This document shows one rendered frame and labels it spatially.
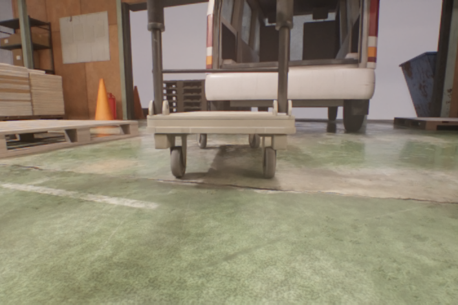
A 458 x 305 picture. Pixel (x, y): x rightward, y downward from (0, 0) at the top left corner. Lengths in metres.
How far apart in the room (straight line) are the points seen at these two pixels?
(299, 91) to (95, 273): 2.09
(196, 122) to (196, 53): 6.20
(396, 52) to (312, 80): 4.29
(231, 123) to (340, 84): 1.75
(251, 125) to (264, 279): 0.39
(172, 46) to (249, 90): 4.98
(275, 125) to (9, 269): 0.56
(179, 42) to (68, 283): 6.84
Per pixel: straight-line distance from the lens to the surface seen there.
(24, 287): 0.44
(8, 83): 4.58
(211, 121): 0.66
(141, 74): 7.54
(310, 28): 4.43
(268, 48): 4.43
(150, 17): 0.73
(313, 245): 0.47
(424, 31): 6.68
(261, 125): 0.66
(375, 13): 2.58
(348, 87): 2.34
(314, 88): 2.31
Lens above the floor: 0.22
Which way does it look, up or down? 10 degrees down
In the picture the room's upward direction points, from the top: straight up
